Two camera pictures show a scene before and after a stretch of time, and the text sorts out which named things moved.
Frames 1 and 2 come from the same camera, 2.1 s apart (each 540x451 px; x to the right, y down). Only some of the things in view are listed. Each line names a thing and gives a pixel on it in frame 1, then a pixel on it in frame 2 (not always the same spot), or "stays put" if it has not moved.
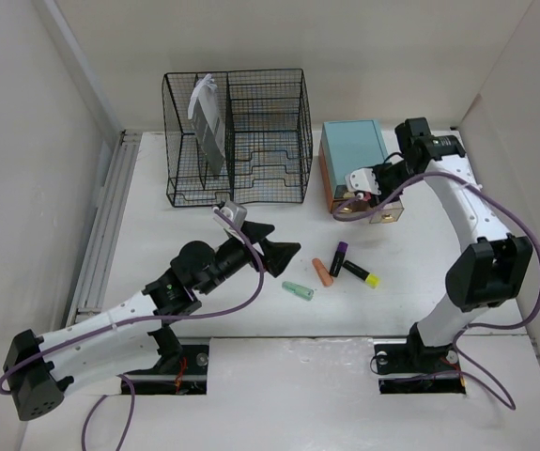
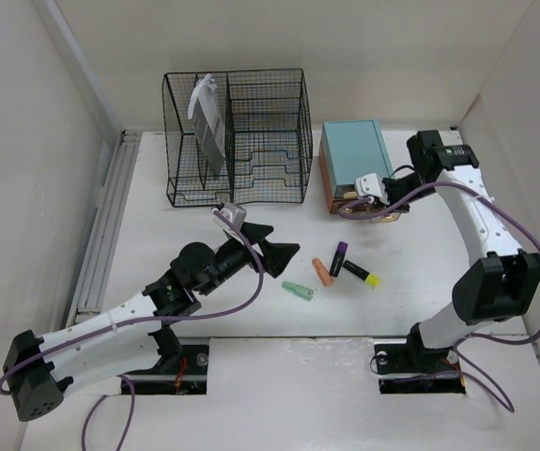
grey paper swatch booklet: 206,111 stays put
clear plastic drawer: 352,208 -> 346,192
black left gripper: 275,254 stays put
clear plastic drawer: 390,213 stays put
